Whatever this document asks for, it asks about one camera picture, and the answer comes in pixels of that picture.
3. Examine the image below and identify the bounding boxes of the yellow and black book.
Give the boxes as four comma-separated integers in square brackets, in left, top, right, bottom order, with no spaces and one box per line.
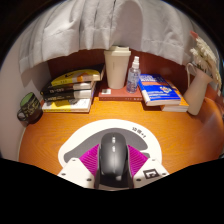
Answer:
[50,63,106,87]

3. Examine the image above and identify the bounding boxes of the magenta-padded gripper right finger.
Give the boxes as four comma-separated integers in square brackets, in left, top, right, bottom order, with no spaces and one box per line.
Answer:
[127,144,170,189]

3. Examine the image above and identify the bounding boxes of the blue book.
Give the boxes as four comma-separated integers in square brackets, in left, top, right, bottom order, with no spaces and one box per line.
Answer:
[137,73,182,107]

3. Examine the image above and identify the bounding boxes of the cream lidded tumbler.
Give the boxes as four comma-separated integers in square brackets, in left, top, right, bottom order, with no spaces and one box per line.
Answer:
[103,45,132,90]

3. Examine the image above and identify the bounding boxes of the white pleated curtain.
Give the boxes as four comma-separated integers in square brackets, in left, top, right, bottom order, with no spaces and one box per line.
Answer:
[18,0,201,73]

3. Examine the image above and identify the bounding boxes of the white and grey mouse pad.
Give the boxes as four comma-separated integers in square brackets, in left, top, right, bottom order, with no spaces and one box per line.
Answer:
[57,118,163,175]

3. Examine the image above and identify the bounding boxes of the white and yellow book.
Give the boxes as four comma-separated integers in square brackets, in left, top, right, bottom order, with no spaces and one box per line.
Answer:
[41,97,93,114]

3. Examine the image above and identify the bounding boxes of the clear spray bottle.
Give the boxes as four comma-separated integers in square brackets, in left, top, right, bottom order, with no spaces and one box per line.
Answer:
[125,55,142,95]

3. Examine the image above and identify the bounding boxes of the red book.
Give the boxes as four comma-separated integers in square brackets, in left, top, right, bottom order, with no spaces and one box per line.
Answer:
[97,84,144,102]

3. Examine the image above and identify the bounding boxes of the orange book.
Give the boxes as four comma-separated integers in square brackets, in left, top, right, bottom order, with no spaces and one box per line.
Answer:
[160,79,190,113]

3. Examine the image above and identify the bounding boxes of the black computer mouse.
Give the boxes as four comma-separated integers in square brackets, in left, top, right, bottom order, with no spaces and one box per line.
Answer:
[98,132,130,183]

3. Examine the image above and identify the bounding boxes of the white pitcher vase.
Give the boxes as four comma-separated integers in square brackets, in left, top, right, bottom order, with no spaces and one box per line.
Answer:
[183,62,214,116]

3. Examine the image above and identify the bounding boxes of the dark green mug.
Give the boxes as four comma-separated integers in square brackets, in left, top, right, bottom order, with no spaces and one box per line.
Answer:
[16,91,44,125]

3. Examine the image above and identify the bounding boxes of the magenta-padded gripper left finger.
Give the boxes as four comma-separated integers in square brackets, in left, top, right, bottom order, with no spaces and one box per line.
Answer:
[57,143,101,190]

